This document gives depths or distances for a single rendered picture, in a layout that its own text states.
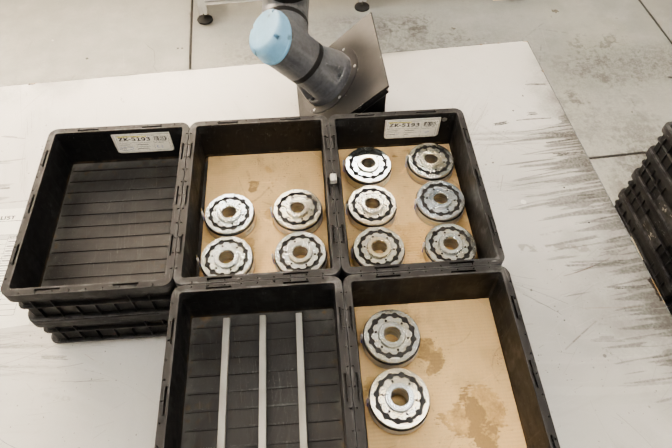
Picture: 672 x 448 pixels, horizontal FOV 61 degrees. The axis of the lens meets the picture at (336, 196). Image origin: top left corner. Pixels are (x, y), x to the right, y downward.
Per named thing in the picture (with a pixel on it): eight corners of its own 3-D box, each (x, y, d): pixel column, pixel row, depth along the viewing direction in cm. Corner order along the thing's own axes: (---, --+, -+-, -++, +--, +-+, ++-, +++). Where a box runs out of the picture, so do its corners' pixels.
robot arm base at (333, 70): (305, 80, 154) (278, 60, 147) (346, 43, 147) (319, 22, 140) (313, 117, 144) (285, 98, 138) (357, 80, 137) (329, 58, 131)
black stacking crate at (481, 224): (328, 150, 134) (328, 116, 125) (452, 144, 135) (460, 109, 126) (342, 303, 110) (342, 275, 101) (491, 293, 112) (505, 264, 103)
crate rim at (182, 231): (192, 129, 125) (190, 121, 123) (327, 122, 126) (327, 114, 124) (175, 291, 101) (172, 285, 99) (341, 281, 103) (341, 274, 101)
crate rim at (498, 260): (327, 122, 126) (327, 114, 124) (459, 115, 128) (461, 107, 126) (341, 281, 103) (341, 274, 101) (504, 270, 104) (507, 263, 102)
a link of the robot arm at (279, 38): (285, 89, 139) (242, 60, 131) (286, 50, 146) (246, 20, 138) (320, 65, 133) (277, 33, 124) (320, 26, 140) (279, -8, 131)
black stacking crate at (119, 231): (71, 165, 131) (51, 131, 122) (199, 158, 133) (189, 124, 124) (28, 324, 108) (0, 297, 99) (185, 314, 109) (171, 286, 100)
